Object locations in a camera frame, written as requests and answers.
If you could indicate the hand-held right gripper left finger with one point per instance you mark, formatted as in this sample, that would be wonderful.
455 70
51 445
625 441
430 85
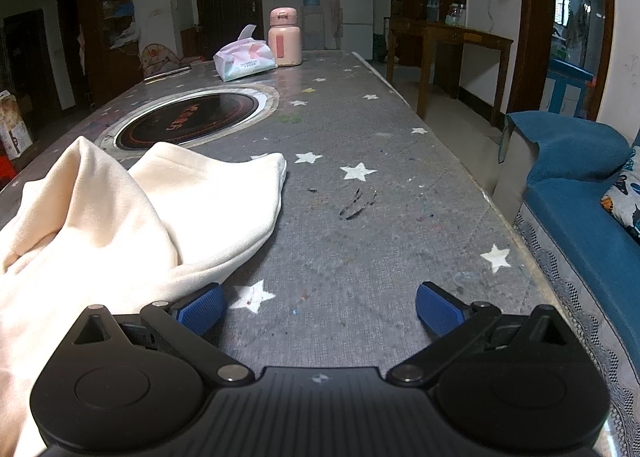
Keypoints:
200 309

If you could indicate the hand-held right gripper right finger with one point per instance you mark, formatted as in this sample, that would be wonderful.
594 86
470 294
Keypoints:
440 312

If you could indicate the cream white sweatshirt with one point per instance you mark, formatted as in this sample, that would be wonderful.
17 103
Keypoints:
100 237

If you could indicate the grey star-print tablecloth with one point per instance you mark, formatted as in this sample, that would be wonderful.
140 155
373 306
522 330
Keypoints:
350 217

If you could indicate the blue sofa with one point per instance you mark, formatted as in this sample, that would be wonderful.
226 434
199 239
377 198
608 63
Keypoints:
575 217

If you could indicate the round black induction cooktop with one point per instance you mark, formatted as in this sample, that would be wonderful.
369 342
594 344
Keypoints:
200 117

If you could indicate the patterned white cushion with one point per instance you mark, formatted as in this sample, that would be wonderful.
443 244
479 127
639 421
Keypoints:
625 207

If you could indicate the dark flat device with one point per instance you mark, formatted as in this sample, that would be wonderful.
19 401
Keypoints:
167 73

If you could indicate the pink white tissue pack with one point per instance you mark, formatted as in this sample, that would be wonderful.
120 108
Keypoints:
245 62

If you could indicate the pink floor fan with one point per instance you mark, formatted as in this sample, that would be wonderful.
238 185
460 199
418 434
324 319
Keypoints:
157 57

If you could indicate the small blue table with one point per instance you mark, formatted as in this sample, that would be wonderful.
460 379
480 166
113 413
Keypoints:
565 87

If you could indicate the printed white paper bag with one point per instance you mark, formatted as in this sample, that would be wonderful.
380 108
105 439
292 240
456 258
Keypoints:
12 127

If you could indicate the wooden side table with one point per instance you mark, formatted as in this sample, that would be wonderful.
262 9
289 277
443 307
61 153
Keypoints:
450 32

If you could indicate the pink insulated bottle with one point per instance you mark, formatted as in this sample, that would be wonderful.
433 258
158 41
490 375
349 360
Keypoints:
285 42

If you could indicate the dark wooden shelf cabinet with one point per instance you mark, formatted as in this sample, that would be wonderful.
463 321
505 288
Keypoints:
90 37

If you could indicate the glass jar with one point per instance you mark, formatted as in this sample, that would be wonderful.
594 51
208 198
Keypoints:
454 14

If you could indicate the dark wooden door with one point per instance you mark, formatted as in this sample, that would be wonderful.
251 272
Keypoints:
225 2

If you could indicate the white refrigerator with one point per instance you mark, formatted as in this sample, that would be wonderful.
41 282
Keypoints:
356 12

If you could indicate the wooden door frame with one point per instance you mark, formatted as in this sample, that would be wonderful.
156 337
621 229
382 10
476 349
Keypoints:
532 37

